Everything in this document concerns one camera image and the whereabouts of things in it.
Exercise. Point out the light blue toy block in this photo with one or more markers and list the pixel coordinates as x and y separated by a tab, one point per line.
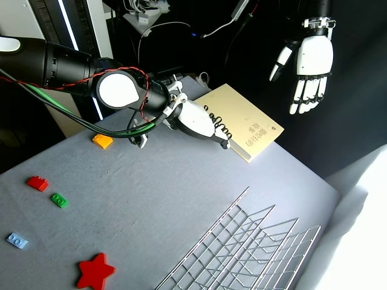
17	240

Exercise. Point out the orange toy block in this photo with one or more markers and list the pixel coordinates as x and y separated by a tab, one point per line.
102	142

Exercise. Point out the red toy block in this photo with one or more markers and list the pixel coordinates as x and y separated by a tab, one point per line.
37	183

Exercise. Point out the green toy block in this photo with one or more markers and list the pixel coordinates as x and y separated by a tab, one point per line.
59	200

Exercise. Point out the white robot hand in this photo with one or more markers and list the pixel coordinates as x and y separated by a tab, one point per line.
196	121
314	56

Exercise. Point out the beige book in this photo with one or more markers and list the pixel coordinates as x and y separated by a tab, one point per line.
248	111

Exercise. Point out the red star toy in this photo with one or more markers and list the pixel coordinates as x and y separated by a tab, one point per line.
95	272

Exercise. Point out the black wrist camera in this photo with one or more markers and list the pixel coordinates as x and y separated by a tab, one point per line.
134	140

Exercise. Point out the grey table cloth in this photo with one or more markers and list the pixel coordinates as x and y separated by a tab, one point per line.
136	196

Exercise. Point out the white backdrop cloth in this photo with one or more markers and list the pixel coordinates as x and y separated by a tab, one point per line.
369	226

